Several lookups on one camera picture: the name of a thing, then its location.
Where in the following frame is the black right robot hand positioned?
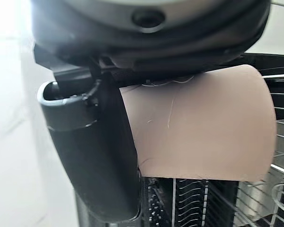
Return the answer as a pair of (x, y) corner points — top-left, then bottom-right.
(28, 0), (272, 222)

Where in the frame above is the black dishwasher tine holder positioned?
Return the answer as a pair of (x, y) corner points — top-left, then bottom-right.
(142, 176), (240, 227)

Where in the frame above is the silver wire dishwasher rack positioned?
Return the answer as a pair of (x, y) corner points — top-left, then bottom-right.
(234, 73), (284, 227)

